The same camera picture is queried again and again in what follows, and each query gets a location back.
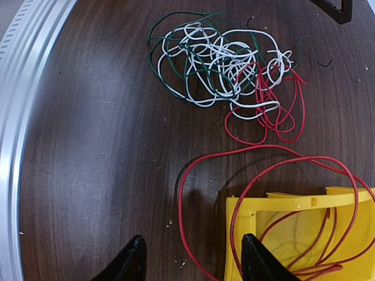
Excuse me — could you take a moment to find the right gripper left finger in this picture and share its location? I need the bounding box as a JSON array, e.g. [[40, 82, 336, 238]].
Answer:
[[92, 235, 146, 281]]

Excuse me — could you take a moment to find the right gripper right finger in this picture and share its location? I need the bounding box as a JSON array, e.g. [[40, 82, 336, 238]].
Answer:
[[241, 234, 299, 281]]

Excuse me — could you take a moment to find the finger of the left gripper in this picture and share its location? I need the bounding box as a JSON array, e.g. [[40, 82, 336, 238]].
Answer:
[[310, 0, 353, 25]]

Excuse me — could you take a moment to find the left yellow bin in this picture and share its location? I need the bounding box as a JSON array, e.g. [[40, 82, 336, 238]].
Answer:
[[224, 187, 374, 280]]

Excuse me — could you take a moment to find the white cable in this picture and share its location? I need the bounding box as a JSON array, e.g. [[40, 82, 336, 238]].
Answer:
[[156, 22, 294, 121]]

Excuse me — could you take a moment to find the front aluminium rail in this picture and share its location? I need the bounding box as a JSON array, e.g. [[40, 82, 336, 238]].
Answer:
[[1, 1, 76, 280]]

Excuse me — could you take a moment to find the red cable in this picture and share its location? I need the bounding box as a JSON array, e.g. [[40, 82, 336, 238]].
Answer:
[[178, 145, 375, 281], [224, 61, 308, 146]]

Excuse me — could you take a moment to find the green cable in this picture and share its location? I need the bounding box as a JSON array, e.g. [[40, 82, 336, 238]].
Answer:
[[147, 10, 333, 102]]

